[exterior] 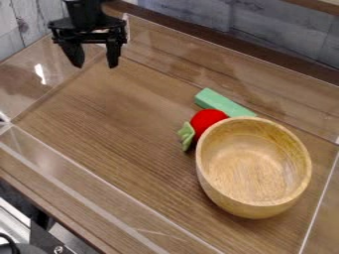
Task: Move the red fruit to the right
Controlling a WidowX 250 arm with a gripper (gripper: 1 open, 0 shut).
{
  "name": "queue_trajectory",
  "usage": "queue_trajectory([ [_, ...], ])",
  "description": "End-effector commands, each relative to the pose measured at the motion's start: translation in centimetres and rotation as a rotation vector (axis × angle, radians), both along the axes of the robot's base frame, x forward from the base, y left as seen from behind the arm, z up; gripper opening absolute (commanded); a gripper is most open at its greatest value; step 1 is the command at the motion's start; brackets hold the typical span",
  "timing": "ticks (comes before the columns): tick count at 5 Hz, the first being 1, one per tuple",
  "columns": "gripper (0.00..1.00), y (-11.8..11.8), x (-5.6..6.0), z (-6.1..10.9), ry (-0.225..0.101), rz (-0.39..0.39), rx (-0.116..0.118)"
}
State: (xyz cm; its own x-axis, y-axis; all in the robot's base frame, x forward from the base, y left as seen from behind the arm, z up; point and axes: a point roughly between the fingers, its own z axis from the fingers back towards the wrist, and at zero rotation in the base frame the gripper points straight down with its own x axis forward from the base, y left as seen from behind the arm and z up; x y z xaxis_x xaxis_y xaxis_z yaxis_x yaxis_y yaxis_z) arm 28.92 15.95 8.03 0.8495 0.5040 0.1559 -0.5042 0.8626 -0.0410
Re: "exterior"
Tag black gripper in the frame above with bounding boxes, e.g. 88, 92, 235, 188
48, 0, 127, 68

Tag black metal bracket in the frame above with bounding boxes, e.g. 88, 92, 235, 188
28, 219, 77, 254

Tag clear acrylic enclosure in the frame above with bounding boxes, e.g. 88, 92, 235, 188
0, 14, 339, 254

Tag wooden bowl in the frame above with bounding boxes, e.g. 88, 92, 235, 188
196, 117, 312, 219

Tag red plush fruit green leaves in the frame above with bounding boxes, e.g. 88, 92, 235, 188
177, 109, 230, 151

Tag green rectangular block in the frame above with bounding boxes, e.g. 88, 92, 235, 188
195, 88, 256, 117

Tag black cable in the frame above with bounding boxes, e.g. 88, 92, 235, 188
0, 230, 24, 254

